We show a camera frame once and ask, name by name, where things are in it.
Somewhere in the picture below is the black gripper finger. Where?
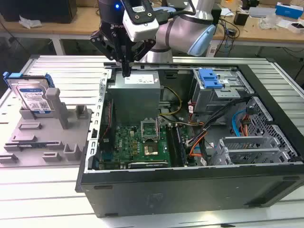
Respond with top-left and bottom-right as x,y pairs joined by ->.
89,29 -> 127,77
126,38 -> 157,77

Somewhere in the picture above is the hard disk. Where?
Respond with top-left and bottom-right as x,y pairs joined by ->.
2,72 -> 56,115

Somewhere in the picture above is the blue data wire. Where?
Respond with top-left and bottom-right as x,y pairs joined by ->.
232,110 -> 247,137

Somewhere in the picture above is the orange black power wire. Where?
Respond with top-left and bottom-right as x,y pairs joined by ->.
239,113 -> 250,137

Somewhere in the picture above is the metal disk bay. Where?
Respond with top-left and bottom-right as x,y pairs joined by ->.
210,136 -> 297,167

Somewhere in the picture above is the wooden desk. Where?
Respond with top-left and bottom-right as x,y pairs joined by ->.
0,6 -> 304,57

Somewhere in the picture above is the grey power supply unit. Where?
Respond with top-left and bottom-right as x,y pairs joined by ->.
107,71 -> 164,128

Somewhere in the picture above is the black computer tower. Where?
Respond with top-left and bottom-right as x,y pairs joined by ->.
0,0 -> 78,24

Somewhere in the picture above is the blue drive cage latch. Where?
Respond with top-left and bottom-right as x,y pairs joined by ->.
199,68 -> 224,90

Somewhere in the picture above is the clear plastic bag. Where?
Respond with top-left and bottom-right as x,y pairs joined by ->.
18,14 -> 43,29

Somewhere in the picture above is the metal optical drive cage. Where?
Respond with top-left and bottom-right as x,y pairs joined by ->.
191,67 -> 255,114

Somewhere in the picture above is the metal socket cover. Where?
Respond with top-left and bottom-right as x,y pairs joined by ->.
140,117 -> 159,143

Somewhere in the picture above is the green motherboard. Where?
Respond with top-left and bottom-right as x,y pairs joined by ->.
99,124 -> 198,170

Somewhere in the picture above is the small black box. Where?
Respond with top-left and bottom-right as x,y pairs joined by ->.
234,11 -> 249,26

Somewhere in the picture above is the CPU socket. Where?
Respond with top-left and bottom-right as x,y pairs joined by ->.
143,142 -> 159,156

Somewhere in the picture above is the grey parts rack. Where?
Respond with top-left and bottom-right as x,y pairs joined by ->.
0,87 -> 93,168

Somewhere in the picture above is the RAM stick in slot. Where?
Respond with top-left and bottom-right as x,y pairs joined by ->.
173,125 -> 188,167

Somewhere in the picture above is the black graphics card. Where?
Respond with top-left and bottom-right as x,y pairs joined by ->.
128,161 -> 170,170

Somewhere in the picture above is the flat grey box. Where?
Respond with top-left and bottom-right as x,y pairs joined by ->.
248,6 -> 276,19

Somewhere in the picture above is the RAM stick on rack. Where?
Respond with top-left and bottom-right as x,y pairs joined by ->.
18,142 -> 46,148

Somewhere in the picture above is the black PC case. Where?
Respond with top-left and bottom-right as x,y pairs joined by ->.
75,57 -> 304,218

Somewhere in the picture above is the blue cardboard box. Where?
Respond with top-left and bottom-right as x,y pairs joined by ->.
275,1 -> 304,21

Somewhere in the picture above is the white phone box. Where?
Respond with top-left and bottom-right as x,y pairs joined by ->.
287,20 -> 304,34

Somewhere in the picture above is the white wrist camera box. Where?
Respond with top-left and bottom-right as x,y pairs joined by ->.
122,0 -> 159,43

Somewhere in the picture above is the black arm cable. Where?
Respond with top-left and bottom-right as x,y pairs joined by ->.
163,0 -> 198,22

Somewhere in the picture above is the yellow wire bundle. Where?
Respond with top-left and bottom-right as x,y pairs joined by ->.
158,85 -> 183,117

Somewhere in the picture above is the black cable bundle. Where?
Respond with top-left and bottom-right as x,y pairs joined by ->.
201,95 -> 252,133

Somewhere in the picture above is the orange wire bundle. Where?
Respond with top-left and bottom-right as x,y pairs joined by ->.
187,132 -> 207,159

